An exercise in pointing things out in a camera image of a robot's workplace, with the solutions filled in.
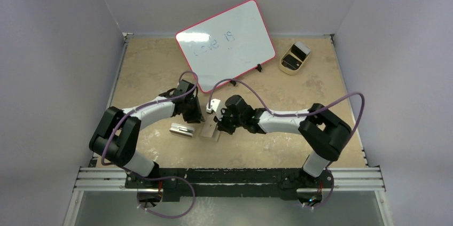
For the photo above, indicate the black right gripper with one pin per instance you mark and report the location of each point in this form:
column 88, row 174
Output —
column 224, row 118

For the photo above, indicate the pink framed whiteboard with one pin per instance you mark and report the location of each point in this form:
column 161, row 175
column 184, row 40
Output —
column 226, row 45

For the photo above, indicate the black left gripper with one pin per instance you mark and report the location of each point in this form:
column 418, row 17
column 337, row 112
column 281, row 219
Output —
column 196, row 117

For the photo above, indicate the black whiteboard stand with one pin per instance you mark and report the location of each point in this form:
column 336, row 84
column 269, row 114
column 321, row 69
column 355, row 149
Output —
column 258, row 68

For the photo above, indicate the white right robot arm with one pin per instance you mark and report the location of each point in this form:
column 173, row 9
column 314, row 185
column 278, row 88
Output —
column 324, row 131

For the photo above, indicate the stack of grey cards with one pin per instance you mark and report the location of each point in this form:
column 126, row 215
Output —
column 301, row 50

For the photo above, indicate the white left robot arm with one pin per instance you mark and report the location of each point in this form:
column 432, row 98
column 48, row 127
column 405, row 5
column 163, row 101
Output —
column 116, row 136

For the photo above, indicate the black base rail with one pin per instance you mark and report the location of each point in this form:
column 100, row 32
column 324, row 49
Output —
column 287, row 184

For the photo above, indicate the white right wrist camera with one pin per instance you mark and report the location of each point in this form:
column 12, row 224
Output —
column 213, row 106

